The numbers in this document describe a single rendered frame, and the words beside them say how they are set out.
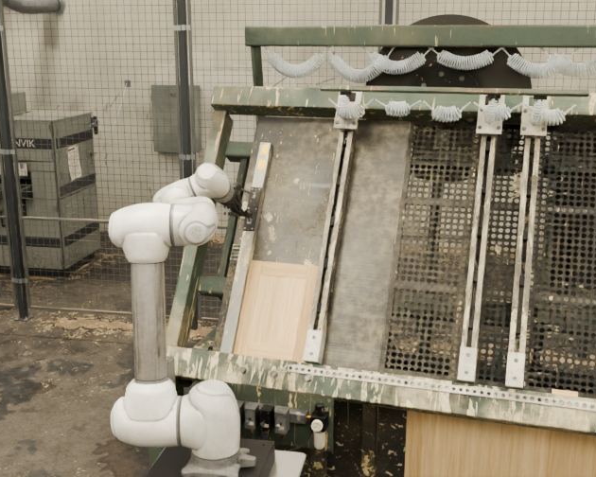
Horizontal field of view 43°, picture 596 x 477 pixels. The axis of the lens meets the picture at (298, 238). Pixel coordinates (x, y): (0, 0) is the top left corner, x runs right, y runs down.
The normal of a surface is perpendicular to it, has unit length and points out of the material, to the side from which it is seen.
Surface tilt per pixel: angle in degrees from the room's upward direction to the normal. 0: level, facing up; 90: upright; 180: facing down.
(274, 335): 57
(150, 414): 77
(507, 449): 90
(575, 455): 90
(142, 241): 86
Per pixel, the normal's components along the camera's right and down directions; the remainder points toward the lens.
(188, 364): -0.24, -0.33
